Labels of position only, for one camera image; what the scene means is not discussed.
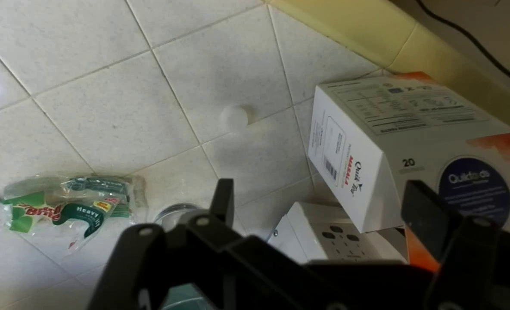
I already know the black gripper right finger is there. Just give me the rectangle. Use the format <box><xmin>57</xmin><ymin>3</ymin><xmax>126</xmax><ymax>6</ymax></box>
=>
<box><xmin>400</xmin><ymin>179</ymin><xmax>502</xmax><ymax>310</ymax></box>

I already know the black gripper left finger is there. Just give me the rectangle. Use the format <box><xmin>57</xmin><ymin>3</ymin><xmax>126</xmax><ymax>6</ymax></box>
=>
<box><xmin>188</xmin><ymin>177</ymin><xmax>252</xmax><ymax>254</ymax></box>

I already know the white box with blue circle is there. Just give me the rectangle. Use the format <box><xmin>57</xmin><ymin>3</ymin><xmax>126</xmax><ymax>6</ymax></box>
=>
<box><xmin>307</xmin><ymin>72</ymin><xmax>510</xmax><ymax>236</ymax></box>

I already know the clear drinking glass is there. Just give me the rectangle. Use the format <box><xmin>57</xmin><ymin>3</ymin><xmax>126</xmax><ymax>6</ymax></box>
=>
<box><xmin>154</xmin><ymin>201</ymin><xmax>210</xmax><ymax>229</ymax></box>

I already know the white microwave oven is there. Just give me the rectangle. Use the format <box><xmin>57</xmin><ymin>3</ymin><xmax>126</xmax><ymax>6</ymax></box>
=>
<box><xmin>266</xmin><ymin>199</ymin><xmax>409</xmax><ymax>267</ymax></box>

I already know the black hanging wall cable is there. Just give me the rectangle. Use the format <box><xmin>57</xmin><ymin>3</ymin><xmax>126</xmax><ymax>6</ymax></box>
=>
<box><xmin>414</xmin><ymin>0</ymin><xmax>510</xmax><ymax>91</ymax></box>

